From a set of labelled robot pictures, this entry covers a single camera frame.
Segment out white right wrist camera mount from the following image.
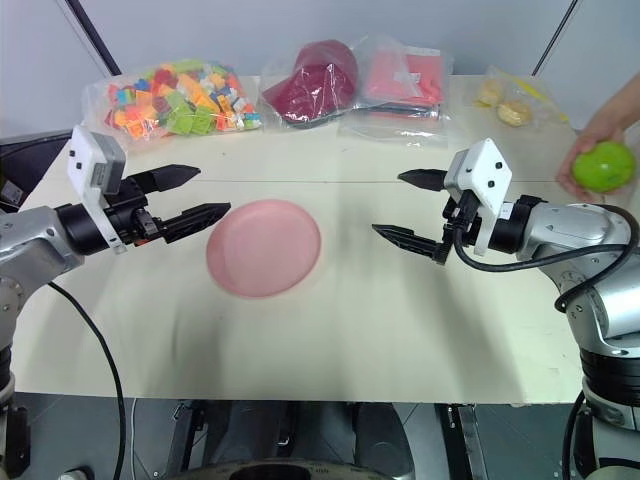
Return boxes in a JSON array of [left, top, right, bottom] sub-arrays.
[[443, 137, 515, 258]]

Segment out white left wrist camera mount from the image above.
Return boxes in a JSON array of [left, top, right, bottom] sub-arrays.
[[67, 124, 128, 256]]

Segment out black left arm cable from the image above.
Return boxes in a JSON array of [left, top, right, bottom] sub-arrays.
[[47, 281, 125, 480]]

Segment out pink round plate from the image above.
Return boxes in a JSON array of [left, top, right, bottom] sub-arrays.
[[205, 198, 324, 301]]

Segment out black table leg bracket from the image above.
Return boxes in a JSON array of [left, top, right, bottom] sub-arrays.
[[433, 402, 485, 480]]

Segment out dark red cap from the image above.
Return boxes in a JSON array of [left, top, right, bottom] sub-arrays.
[[262, 40, 361, 124]]

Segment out bag of colourful building bricks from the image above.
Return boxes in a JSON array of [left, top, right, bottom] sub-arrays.
[[81, 56, 265, 147]]

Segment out pale yellow bread piece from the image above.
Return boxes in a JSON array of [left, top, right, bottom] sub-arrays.
[[473, 78, 505, 108], [495, 99, 533, 127]]

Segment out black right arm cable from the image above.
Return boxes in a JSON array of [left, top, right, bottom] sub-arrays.
[[449, 202, 640, 314]]

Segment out person's bare hand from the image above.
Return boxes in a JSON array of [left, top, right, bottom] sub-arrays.
[[555, 126, 632, 204]]

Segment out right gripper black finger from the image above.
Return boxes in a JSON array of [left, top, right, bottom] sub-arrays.
[[396, 168, 447, 192], [370, 223, 450, 266]]

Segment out bag of pink cloths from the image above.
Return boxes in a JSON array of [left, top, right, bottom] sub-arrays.
[[338, 33, 454, 152]]

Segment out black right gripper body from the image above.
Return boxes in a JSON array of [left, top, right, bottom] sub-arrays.
[[440, 187, 485, 252]]

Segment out black diagonal wall strip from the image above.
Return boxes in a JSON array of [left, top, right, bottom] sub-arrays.
[[81, 0, 123, 77], [531, 0, 572, 76]]

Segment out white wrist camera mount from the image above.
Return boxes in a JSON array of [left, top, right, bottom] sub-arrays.
[[443, 137, 515, 258], [67, 124, 128, 256]]

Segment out green apple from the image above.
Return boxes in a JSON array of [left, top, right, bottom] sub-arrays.
[[571, 140, 638, 196]]

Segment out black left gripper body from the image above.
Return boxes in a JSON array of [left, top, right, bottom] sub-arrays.
[[102, 172, 170, 249]]

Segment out black equipment beside table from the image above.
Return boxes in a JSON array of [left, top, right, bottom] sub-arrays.
[[0, 129, 74, 215]]

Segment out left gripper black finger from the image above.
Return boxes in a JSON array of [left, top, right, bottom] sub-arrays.
[[159, 201, 233, 245], [130, 163, 203, 195]]

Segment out thin white cable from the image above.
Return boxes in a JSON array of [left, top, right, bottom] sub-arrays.
[[129, 397, 140, 454]]

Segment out clear plastic cap bag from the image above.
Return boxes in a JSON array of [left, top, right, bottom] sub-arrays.
[[258, 35, 363, 132]]

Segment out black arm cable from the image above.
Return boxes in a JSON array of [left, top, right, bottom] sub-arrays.
[[449, 202, 640, 314], [47, 281, 125, 480]]

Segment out clear bag with yellow stripe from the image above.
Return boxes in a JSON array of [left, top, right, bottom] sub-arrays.
[[467, 64, 576, 132]]

